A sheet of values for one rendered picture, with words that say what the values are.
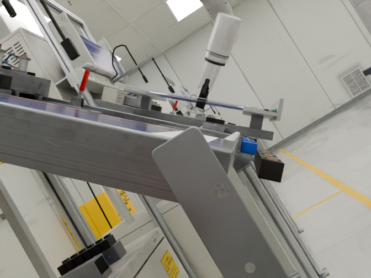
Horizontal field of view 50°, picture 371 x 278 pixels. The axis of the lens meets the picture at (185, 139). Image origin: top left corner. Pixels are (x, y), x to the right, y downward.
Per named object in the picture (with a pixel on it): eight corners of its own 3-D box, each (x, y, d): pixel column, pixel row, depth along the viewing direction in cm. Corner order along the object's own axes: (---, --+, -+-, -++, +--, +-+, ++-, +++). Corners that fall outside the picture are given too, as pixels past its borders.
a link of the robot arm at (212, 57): (208, 47, 144) (205, 55, 145) (204, 50, 136) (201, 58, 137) (230, 54, 143) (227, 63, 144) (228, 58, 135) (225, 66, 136)
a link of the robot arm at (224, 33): (210, 47, 145) (203, 49, 136) (221, 10, 140) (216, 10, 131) (231, 55, 143) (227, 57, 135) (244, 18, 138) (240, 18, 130)
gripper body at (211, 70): (207, 53, 145) (198, 82, 149) (203, 57, 135) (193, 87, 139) (227, 60, 144) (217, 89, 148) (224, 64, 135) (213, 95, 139)
